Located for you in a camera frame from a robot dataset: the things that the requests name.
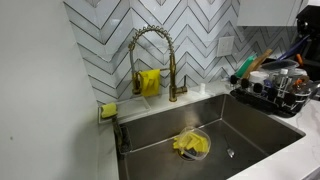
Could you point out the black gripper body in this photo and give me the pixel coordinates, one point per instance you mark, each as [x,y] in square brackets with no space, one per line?
[313,36]

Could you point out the blue lunch box lid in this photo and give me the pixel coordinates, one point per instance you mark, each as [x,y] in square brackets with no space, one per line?
[293,48]

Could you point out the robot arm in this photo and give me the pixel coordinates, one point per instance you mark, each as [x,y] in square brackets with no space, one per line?
[310,11]

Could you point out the gold spring kitchen faucet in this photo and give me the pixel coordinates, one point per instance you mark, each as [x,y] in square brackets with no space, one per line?
[172,66]

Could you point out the white round container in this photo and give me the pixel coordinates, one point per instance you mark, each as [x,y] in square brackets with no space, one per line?
[299,71]

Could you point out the clear bottle white cap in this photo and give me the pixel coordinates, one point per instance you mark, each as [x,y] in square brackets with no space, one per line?
[283,76]

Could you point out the clear jar orange cap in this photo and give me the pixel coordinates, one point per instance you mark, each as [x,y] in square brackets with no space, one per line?
[301,85]

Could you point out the wooden cutting board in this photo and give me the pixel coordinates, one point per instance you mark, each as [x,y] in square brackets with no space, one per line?
[256,63]

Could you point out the white bowl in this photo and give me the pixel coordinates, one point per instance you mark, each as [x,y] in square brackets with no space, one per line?
[258,76]

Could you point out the green cutting board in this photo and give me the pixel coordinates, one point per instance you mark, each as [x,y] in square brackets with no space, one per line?
[245,66]

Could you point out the black dish rack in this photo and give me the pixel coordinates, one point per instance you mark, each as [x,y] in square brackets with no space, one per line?
[260,102]

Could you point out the stainless steel sink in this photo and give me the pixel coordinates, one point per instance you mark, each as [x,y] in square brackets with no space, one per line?
[253,123]

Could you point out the metal spoon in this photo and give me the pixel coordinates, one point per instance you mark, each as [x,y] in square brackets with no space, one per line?
[230,152]

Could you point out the clear glass bowl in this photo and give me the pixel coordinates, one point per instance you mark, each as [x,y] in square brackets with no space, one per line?
[205,153]

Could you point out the crumpled yellow rubber glove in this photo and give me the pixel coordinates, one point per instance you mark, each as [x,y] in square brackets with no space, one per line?
[191,141]

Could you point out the yellow cloth on faucet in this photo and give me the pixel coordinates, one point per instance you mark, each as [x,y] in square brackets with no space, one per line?
[149,82]

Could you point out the clear sponge tray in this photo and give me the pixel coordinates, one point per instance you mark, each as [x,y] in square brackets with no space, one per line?
[133,106]

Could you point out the yellow sponge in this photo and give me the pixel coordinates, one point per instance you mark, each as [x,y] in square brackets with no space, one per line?
[109,110]

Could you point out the dish brush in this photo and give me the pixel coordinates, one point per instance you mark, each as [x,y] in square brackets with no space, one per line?
[117,130]

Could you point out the white wall cabinet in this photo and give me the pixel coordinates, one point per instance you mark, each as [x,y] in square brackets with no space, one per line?
[266,12]

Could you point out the white wall outlet plate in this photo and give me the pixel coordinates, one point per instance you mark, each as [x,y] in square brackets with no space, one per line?
[225,46]

